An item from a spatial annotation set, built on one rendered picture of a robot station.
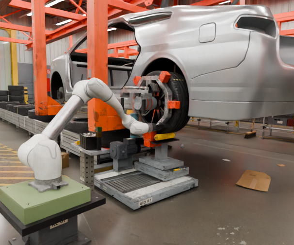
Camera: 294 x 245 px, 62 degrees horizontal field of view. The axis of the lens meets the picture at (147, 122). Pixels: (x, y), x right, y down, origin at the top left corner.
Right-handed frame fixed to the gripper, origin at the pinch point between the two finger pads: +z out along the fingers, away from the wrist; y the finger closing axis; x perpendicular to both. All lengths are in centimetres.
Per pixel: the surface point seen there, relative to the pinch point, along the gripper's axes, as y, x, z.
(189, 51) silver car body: 61, 38, 10
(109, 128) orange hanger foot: -52, 39, -24
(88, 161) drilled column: -47, 1, -65
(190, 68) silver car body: 52, 25, 10
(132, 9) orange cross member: -43, 324, 152
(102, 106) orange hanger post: -35, 56, -33
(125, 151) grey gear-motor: -53, 8, -17
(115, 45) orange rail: -429, 776, 498
